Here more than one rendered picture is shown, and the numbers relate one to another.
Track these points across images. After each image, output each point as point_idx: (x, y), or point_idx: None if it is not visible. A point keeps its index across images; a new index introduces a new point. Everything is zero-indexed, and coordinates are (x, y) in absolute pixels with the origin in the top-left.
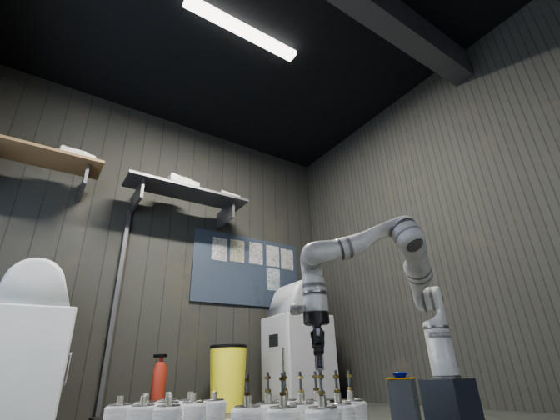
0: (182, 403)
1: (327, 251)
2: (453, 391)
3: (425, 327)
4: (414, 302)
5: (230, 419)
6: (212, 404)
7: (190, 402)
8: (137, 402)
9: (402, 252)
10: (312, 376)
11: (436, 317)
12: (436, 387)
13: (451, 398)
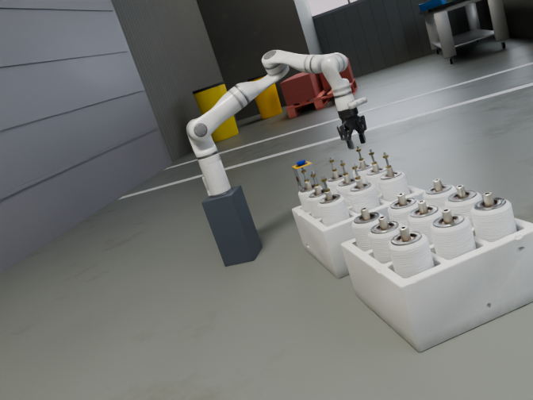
0: (416, 201)
1: None
2: (243, 193)
3: (215, 152)
4: (208, 130)
5: (347, 247)
6: None
7: (410, 198)
8: (462, 215)
9: (279, 78)
10: (315, 175)
11: (213, 143)
12: (238, 195)
13: (243, 198)
